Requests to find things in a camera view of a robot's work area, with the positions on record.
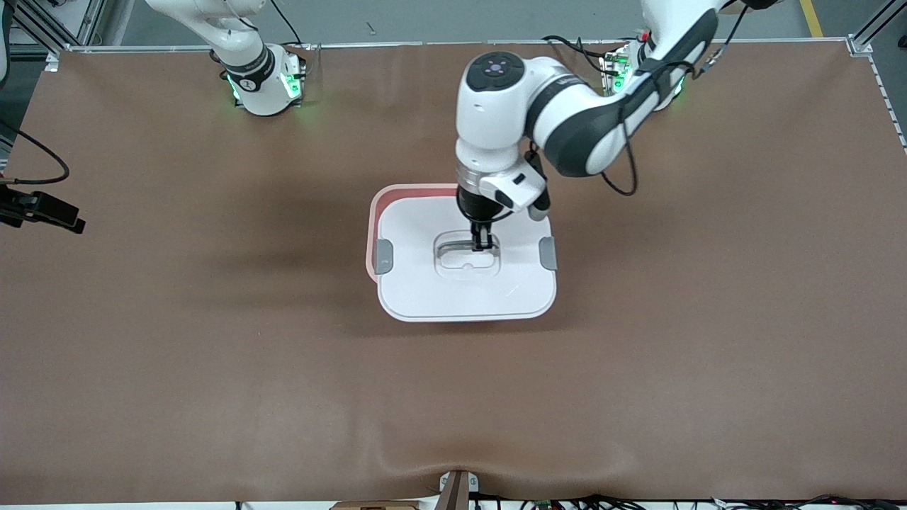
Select aluminium table edge rail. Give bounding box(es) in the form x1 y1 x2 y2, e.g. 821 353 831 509
65 38 852 55

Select white box lid grey latches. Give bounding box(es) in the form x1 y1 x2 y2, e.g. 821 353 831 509
376 196 558 324

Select brown table mat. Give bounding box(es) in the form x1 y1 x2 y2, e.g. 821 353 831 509
0 39 907 505

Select pink plastic box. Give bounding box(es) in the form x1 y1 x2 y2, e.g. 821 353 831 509
365 183 463 285

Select black base cable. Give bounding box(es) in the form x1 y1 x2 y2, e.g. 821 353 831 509
542 33 621 77
268 0 303 47

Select black right base cable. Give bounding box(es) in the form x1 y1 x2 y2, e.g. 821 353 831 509
268 0 303 47

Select black left base cable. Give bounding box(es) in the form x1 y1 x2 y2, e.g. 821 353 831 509
542 33 621 77

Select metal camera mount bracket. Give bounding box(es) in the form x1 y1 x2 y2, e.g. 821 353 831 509
438 470 480 510

